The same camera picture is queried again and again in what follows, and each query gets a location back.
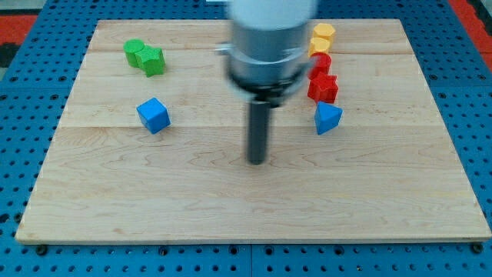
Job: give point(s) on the yellow heart block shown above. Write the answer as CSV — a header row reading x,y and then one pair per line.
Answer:
x,y
318,45

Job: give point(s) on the wooden board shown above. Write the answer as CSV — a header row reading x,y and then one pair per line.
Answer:
x,y
387,173

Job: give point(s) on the red star block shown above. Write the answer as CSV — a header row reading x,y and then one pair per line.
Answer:
x,y
323,88

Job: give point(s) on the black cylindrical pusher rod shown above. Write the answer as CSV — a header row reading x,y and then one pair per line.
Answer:
x,y
259,114

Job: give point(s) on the blue cube block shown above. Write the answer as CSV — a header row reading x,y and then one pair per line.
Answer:
x,y
153,115

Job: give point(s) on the green star block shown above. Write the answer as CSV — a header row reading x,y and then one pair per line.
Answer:
x,y
151,60

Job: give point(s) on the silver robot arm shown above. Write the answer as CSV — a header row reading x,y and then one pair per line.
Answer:
x,y
266,55

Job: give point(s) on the green cylinder block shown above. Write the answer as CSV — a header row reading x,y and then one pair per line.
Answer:
x,y
131,47

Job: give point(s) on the blue triangle block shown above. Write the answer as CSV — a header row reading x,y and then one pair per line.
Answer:
x,y
326,117

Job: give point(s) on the yellow hexagon block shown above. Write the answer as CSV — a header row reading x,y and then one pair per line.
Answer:
x,y
325,31

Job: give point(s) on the red cylinder block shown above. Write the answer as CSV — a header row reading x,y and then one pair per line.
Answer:
x,y
321,64

